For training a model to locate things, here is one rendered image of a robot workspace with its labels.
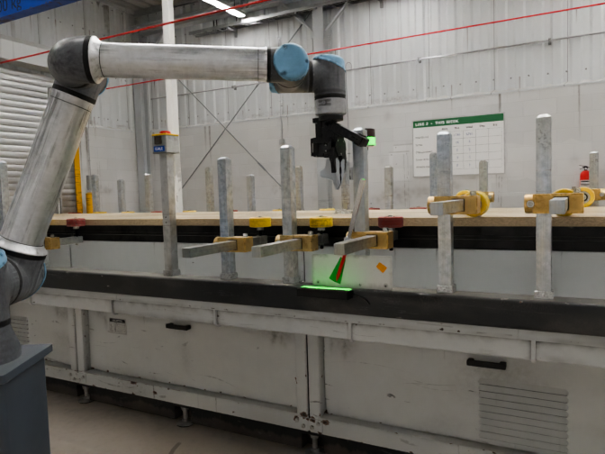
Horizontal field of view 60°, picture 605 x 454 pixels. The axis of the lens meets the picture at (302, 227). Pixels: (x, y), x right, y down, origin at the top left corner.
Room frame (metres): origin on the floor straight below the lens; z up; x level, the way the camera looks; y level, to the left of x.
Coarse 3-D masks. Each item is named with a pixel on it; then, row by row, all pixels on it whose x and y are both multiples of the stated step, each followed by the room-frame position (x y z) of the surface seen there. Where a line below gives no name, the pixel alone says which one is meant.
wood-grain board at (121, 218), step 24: (72, 216) 2.88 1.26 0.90; (96, 216) 2.76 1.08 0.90; (120, 216) 2.65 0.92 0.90; (144, 216) 2.54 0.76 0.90; (192, 216) 2.35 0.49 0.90; (216, 216) 2.27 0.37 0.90; (240, 216) 2.19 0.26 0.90; (264, 216) 2.12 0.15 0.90; (312, 216) 1.98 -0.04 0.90; (336, 216) 1.93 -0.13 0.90; (408, 216) 1.77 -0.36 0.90; (432, 216) 1.72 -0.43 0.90; (456, 216) 1.67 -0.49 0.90; (480, 216) 1.63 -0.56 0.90; (504, 216) 1.59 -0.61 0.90; (528, 216) 1.55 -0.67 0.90; (552, 216) 1.51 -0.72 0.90; (576, 216) 1.48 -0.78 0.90; (600, 216) 1.45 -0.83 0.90
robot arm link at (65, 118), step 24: (72, 96) 1.43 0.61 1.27; (96, 96) 1.48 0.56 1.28; (48, 120) 1.42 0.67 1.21; (72, 120) 1.44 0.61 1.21; (48, 144) 1.42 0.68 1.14; (72, 144) 1.45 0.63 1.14; (24, 168) 1.43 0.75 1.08; (48, 168) 1.42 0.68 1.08; (24, 192) 1.42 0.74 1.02; (48, 192) 1.43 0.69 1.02; (24, 216) 1.41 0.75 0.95; (48, 216) 1.46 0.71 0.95; (0, 240) 1.41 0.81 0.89; (24, 240) 1.42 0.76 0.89; (24, 264) 1.41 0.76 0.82; (24, 288) 1.41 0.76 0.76
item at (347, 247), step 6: (396, 234) 1.69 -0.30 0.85; (348, 240) 1.41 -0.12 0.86; (354, 240) 1.41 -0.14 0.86; (360, 240) 1.42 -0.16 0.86; (366, 240) 1.46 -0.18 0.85; (372, 240) 1.50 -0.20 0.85; (336, 246) 1.33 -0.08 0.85; (342, 246) 1.32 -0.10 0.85; (348, 246) 1.35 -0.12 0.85; (354, 246) 1.38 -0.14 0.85; (360, 246) 1.42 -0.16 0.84; (366, 246) 1.46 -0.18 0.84; (372, 246) 1.50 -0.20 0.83; (336, 252) 1.33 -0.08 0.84; (342, 252) 1.32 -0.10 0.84; (348, 252) 1.35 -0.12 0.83
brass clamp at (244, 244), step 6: (216, 240) 1.81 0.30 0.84; (222, 240) 1.79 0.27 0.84; (228, 240) 1.78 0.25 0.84; (234, 240) 1.77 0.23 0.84; (240, 240) 1.76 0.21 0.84; (246, 240) 1.76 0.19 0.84; (252, 240) 1.79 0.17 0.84; (240, 246) 1.76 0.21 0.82; (246, 246) 1.75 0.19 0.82; (252, 246) 1.79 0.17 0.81
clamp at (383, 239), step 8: (360, 232) 1.55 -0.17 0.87; (368, 232) 1.54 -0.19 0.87; (376, 232) 1.53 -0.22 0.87; (384, 232) 1.52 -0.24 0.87; (392, 232) 1.55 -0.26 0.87; (376, 240) 1.53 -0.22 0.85; (384, 240) 1.52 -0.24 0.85; (392, 240) 1.54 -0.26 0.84; (368, 248) 1.54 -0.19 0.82; (376, 248) 1.53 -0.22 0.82; (384, 248) 1.52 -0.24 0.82
